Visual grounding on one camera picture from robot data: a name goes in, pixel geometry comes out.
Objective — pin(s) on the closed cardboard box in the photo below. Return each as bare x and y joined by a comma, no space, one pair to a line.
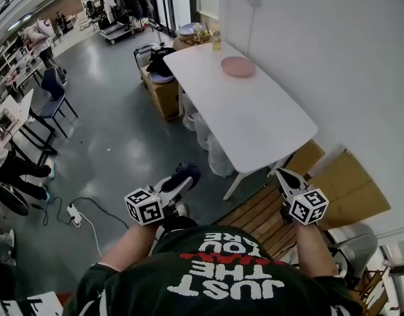
164,99

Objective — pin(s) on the yellow drink bottle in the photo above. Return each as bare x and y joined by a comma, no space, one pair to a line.
216,41

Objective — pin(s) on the silver suitcase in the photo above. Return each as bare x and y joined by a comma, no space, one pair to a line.
141,54

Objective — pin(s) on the blue chair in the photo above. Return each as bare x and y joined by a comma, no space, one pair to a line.
52,92

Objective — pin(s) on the person's left forearm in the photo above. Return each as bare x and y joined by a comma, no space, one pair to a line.
129,245

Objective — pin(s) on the light blue plate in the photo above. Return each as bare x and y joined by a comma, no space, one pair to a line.
161,77
189,30

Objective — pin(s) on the clear plastic bag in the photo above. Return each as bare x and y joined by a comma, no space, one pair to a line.
218,156

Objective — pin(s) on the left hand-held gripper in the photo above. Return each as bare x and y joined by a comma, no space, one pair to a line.
144,207

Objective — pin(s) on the white power strip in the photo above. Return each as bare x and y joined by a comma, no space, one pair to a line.
74,214

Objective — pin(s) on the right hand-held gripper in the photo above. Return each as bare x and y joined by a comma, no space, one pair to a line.
307,207

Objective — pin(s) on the dark green printed t-shirt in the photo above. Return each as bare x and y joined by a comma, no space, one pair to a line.
205,285

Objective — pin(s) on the dark blue cloth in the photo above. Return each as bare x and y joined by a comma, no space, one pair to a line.
185,170

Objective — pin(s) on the flat wheeled cart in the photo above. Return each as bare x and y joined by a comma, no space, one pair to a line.
116,33

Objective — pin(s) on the white storage shelf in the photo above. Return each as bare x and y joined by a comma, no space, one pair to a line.
14,64

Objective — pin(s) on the white desk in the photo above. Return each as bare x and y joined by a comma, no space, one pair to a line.
17,110

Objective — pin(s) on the white wall switch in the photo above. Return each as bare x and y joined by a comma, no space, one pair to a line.
254,0

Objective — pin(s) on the white table leg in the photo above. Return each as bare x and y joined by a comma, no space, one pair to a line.
236,186

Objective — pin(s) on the grey shell chair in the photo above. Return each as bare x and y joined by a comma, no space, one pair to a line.
356,249

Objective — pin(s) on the wooden slatted bench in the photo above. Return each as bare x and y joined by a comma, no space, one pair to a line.
261,212

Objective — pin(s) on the big pink plate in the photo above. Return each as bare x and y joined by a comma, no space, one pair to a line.
238,66

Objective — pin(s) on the person's right forearm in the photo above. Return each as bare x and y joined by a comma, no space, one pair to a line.
315,252

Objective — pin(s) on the black bag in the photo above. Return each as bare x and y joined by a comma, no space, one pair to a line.
159,61

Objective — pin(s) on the flat cardboard box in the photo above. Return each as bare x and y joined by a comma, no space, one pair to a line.
350,189
309,156

